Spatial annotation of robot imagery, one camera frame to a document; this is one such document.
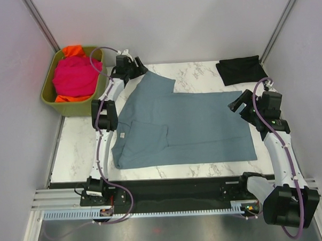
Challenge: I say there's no folded black t-shirt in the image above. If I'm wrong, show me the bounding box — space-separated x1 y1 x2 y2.
216 55 267 86

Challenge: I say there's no white slotted cable duct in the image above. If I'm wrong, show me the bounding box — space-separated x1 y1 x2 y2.
42 200 262 222

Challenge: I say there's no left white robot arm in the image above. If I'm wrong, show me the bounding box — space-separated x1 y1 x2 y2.
80 54 147 207

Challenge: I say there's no left aluminium frame post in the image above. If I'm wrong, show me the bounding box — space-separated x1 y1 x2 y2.
21 0 60 52

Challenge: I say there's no aluminium extrusion rail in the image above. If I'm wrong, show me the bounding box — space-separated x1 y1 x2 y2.
30 175 322 212

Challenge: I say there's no orange t-shirt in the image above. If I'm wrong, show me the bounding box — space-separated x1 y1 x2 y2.
52 45 94 103

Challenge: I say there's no aluminium frame post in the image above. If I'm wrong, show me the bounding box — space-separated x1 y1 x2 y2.
21 0 60 52
260 0 298 66

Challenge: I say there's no olive green plastic bin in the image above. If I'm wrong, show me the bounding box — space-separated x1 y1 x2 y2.
41 46 107 117

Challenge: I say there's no right aluminium frame post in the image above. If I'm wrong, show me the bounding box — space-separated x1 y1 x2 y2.
260 0 298 66

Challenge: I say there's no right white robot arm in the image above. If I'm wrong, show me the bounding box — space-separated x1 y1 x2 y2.
228 90 320 229

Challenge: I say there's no blue-grey t-shirt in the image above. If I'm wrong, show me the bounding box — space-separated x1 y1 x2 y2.
112 72 257 170

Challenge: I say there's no magenta t-shirt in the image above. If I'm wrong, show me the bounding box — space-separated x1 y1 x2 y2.
52 56 103 102

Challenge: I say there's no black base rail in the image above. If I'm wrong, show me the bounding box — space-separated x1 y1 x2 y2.
65 176 255 214

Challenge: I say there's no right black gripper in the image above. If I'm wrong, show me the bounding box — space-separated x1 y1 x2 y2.
227 89 265 127

